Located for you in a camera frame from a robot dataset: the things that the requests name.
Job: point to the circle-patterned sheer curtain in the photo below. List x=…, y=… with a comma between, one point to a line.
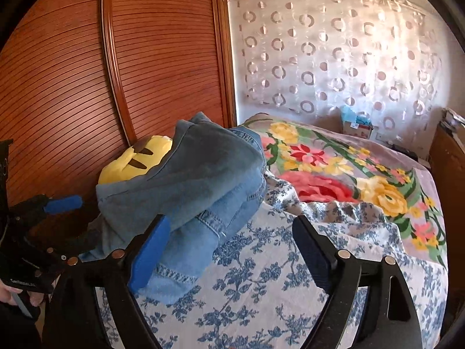
x=327, y=61

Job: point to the wooden slatted wardrobe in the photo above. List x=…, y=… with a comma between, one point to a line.
x=72, y=80

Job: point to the person's left forearm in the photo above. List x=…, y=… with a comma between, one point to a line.
x=14, y=330

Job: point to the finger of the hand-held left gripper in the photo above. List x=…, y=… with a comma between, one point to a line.
x=63, y=203
x=78, y=243

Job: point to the small cardboard box blue bag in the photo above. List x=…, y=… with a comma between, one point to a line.
x=358, y=129

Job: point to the wooden dresser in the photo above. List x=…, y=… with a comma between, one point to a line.
x=447, y=152

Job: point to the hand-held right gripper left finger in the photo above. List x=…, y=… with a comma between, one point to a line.
x=150, y=254

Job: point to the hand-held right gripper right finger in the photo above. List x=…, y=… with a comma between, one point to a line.
x=312, y=258

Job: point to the pink floral blanket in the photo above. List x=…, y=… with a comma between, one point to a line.
x=327, y=160

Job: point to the grey-blue pants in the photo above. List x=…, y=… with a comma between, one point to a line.
x=189, y=174

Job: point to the yellow plush toy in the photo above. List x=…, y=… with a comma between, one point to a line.
x=123, y=163

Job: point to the folded blue jeans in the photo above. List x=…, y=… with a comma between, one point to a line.
x=239, y=203
x=174, y=280

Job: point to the person's left hand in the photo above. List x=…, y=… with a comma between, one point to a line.
x=3, y=292

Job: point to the blue floral bedsheet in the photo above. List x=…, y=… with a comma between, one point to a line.
x=254, y=291

